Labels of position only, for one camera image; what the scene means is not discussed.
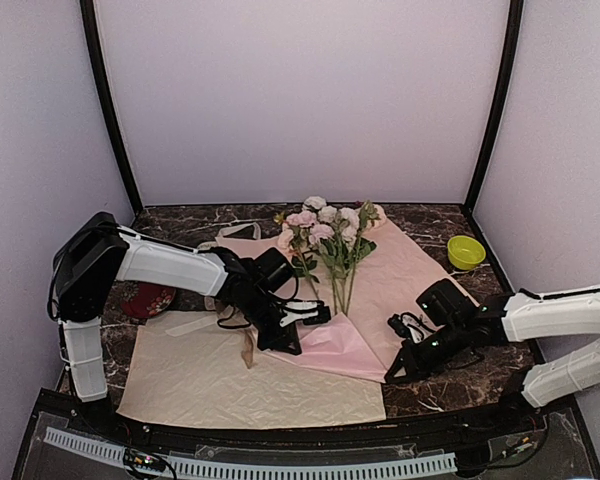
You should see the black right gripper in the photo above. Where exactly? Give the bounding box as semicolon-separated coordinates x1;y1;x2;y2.
386;319;468;382

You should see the tan satin ribbon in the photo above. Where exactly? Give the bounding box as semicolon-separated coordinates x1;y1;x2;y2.
215;302;255;370

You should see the cream printed ribbon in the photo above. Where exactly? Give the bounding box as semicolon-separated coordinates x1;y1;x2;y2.
165;222;262;337

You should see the pink wrapping paper sheet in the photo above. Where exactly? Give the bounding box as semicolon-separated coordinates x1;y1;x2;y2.
214;219;481;385

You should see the pink fake flower bunch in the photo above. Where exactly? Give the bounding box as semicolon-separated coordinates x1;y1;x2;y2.
276;207;334;300

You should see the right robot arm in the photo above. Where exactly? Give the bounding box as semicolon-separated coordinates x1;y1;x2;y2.
384;279;600;434

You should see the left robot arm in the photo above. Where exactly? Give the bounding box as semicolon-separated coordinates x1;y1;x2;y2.
46;212;302;436

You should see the yellow-green plastic bowl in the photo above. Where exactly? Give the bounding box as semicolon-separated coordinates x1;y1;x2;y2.
447;235;486;271

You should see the cream wrapping paper sheet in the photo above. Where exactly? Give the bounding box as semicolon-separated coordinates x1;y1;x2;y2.
117;311;386;430

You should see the red floral bowl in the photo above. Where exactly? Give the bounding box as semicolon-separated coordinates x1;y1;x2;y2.
119;281;176;320

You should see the small circuit board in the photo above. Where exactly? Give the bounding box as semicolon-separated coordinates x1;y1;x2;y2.
122;449;166;472

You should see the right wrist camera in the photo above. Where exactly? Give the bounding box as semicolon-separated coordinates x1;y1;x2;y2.
387;280;478;344

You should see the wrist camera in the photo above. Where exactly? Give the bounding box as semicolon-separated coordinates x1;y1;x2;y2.
279;300;332;327
387;280;478;344

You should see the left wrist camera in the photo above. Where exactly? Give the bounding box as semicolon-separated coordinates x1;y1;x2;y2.
279;300;332;327

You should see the grey slotted cable duct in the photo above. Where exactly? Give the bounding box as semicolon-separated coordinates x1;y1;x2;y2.
43;427;458;479

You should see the right black frame post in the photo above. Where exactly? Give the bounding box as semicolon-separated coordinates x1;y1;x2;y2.
463;0;525;217

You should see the black frame post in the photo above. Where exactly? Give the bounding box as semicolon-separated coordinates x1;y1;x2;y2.
79;0;144;216
463;0;525;217

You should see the left black frame post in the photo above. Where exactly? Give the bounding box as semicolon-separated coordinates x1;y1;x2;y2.
79;0;144;216

